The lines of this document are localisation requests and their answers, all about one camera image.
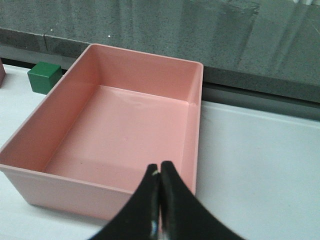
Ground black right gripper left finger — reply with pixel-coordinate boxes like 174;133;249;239
91;164;160;240

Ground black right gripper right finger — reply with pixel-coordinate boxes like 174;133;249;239
160;161;242;240

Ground pink plastic bin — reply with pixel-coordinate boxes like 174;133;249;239
0;44;204;220

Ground green cube middle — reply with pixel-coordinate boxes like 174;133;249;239
27;61;63;95

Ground grey stone counter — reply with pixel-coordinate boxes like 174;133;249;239
0;0;320;102

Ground pink cube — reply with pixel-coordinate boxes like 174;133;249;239
0;59;6;87

